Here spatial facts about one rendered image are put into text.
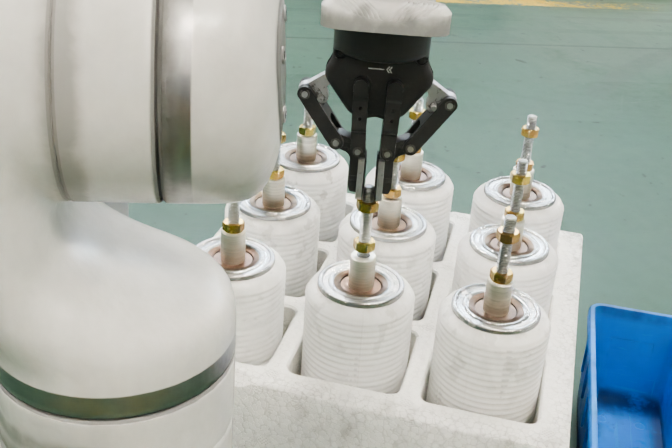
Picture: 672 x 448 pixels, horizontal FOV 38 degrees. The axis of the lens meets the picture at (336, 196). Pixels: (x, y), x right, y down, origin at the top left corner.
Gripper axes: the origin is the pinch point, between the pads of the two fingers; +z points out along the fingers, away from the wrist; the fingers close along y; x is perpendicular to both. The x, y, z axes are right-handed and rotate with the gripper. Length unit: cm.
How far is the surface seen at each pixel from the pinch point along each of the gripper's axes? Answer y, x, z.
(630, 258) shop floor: -40, -55, 35
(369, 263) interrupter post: -0.6, 1.0, 7.7
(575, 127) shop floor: -41, -106, 35
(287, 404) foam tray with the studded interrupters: 5.4, 6.6, 18.9
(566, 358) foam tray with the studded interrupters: -19.4, -1.8, 17.6
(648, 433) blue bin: -33, -14, 35
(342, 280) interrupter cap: 1.6, -0.4, 10.5
